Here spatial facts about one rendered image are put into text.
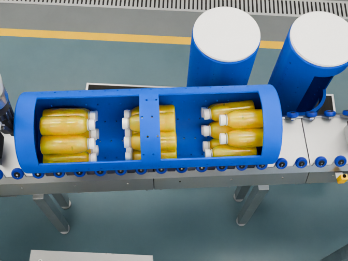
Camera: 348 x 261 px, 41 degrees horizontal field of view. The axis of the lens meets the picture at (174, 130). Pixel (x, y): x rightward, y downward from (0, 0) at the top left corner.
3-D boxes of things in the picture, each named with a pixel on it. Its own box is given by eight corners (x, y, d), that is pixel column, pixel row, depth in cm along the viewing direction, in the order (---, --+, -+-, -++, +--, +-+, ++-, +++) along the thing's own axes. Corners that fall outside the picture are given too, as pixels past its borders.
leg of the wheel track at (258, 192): (246, 226, 263) (270, 190, 206) (236, 226, 262) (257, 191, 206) (245, 216, 265) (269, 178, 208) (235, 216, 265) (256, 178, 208)
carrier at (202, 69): (239, 140, 269) (219, 99, 280) (272, 51, 190) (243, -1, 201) (193, 157, 264) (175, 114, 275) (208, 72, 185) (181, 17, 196)
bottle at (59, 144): (42, 132, 163) (90, 130, 164) (44, 149, 166) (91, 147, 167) (38, 140, 157) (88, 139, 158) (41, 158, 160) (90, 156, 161)
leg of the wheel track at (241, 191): (244, 202, 269) (266, 161, 212) (233, 202, 268) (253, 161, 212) (242, 192, 271) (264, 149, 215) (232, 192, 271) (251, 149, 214)
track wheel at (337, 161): (348, 157, 175) (346, 154, 176) (336, 157, 174) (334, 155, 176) (346, 167, 177) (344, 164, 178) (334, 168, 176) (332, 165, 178)
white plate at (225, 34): (272, 49, 189) (271, 51, 190) (243, -2, 200) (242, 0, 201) (208, 69, 184) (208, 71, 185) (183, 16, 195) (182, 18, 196)
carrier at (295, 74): (243, 140, 269) (290, 161, 264) (278, 51, 190) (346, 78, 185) (261, 101, 280) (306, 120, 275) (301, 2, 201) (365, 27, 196)
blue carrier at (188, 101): (269, 175, 174) (288, 143, 149) (31, 185, 170) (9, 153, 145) (259, 109, 187) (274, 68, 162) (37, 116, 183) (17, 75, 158)
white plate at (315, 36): (280, 49, 189) (279, 51, 190) (346, 76, 184) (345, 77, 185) (303, 1, 200) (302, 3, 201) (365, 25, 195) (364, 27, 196)
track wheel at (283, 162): (288, 159, 174) (287, 156, 175) (276, 159, 173) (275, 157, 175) (287, 170, 176) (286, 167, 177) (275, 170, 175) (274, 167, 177)
